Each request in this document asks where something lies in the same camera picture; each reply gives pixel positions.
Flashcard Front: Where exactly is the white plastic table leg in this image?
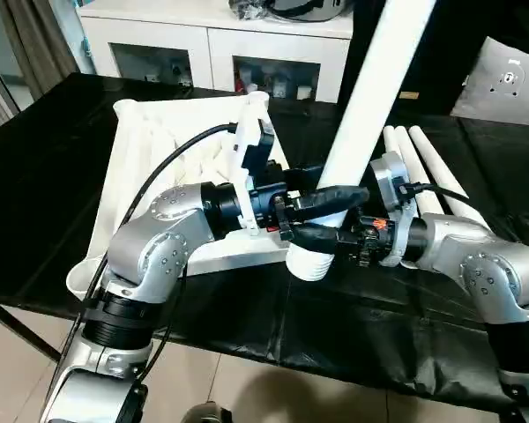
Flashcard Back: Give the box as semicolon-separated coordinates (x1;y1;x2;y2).
407;124;493;233
394;126;451;217
286;0;437;283
382;126;402;156

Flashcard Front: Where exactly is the white plastic table top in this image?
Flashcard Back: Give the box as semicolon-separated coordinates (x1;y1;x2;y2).
65;91;301;305

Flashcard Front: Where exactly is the grey round container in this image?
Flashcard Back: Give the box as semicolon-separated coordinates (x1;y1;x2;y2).
267;0;354;23

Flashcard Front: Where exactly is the white cabinet with glass doors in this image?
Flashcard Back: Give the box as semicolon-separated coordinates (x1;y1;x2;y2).
78;4;354;105

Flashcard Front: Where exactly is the grey cushion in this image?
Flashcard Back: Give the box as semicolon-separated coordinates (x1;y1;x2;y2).
449;36;529;124

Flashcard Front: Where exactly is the black box with gold label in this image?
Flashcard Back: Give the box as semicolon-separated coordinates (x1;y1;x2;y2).
337;0;490;118

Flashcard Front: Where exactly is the dark rounded robot body part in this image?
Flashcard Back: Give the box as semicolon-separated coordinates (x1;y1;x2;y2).
183;399;235;423

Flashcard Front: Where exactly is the brown curtain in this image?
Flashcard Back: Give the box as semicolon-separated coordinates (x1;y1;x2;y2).
2;0;83;102

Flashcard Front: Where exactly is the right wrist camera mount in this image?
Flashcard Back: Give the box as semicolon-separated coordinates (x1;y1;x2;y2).
369;151;418;268

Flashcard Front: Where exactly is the black metal table frame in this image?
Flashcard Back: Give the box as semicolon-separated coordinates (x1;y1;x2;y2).
0;299;63;362

